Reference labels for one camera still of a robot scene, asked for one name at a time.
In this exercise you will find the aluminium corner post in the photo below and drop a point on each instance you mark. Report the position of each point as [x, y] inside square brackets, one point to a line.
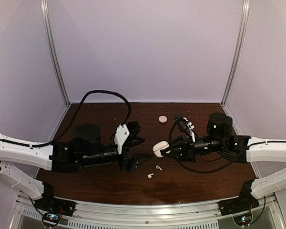
[53, 53]
[238, 47]

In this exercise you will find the aluminium left corner post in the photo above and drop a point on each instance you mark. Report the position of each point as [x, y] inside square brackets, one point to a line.
[53, 53]

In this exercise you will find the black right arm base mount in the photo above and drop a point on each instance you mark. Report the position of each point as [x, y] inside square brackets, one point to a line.
[237, 205]

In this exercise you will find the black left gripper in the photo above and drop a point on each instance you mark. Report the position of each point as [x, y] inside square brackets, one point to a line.
[130, 164]

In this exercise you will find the aluminium front rail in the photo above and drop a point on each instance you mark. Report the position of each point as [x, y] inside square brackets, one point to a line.
[199, 215]

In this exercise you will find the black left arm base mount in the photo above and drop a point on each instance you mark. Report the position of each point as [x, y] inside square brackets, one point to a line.
[56, 205]

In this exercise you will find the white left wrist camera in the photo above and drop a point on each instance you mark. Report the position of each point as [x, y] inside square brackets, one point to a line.
[120, 137]

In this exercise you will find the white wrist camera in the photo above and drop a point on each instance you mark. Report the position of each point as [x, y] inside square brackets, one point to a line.
[185, 126]
[120, 137]

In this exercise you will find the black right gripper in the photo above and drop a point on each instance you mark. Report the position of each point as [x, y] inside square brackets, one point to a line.
[187, 151]

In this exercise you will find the white earbud case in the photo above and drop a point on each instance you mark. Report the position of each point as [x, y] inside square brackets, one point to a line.
[161, 148]

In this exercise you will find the pink earbud case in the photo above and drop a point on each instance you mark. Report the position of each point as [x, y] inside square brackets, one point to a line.
[162, 119]

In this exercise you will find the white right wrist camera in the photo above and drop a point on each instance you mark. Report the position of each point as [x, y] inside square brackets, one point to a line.
[185, 126]

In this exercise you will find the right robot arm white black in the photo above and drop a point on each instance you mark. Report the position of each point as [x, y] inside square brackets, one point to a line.
[234, 148]

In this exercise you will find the base circuit board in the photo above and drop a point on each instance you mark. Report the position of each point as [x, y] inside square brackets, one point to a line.
[243, 220]
[50, 219]

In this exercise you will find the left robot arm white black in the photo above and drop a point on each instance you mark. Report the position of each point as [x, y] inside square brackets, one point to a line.
[65, 157]

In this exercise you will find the left base circuit board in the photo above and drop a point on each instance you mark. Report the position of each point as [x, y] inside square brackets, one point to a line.
[50, 219]

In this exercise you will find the right base circuit board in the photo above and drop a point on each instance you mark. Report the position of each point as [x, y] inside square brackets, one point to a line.
[243, 220]

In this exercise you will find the aluminium right corner post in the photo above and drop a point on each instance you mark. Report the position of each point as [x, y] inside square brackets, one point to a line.
[238, 47]

